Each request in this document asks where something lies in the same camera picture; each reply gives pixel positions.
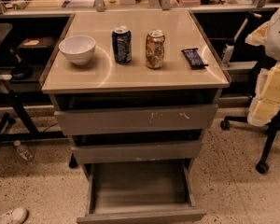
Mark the black office chair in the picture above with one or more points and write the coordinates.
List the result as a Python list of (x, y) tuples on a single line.
[(273, 127)]

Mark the white bowl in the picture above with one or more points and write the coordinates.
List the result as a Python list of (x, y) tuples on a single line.
[(78, 49)]

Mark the dark round joystick device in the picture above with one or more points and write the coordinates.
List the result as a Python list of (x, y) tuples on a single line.
[(22, 69)]

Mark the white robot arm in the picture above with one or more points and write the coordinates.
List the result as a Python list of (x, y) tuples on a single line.
[(266, 103)]

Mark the grey drawer cabinet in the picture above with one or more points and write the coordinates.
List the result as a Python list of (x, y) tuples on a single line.
[(103, 83)]

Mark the grey bottom drawer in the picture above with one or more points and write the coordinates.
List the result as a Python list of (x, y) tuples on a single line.
[(145, 192)]

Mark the plastic water bottle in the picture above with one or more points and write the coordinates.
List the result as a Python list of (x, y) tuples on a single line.
[(23, 150)]

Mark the grey top drawer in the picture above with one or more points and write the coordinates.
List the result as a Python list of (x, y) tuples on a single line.
[(136, 119)]

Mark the black box on shelf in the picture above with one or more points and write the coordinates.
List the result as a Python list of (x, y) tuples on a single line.
[(38, 49)]

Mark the grey drawer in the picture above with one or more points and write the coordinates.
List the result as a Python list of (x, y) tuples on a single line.
[(136, 119), (145, 192), (147, 146)]

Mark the blue soda can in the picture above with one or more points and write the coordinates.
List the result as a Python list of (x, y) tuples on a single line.
[(122, 44)]

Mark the grey middle drawer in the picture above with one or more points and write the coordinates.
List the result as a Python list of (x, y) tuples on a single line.
[(147, 146)]

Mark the gold soda can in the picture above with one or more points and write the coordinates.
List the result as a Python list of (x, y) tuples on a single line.
[(155, 49)]

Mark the white shoe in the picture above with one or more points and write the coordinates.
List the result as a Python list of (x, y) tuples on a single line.
[(15, 216)]

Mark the dark blue snack bar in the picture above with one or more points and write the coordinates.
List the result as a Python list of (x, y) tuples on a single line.
[(194, 59)]

